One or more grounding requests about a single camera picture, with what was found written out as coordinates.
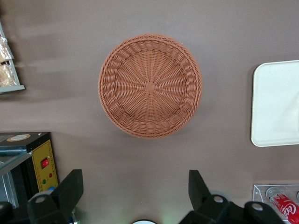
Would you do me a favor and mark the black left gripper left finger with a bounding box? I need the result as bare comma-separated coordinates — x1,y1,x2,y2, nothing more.
26,168,84,224

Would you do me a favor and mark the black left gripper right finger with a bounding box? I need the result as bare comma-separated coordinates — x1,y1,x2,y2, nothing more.
179,169,234,224

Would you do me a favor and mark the beige plastic tray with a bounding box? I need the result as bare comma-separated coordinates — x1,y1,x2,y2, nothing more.
250,59,299,148

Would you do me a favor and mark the tray with snack bags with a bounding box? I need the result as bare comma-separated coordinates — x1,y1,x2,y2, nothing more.
0,20,26,94

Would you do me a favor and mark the round brown wicker basket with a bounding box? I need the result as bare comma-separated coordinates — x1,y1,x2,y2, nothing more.
98,33,203,140

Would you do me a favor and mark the black yellow food warmer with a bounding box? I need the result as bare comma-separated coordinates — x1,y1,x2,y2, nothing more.
0,131,59,210

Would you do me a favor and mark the clear acrylic bottle rack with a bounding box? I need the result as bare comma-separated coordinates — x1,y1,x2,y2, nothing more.
252,184,299,224

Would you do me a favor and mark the red cola bottle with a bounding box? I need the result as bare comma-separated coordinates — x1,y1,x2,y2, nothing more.
265,186,299,224

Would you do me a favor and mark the clear bag of snacks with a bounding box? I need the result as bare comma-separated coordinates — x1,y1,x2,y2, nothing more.
0,36,15,64
0,63,19,87

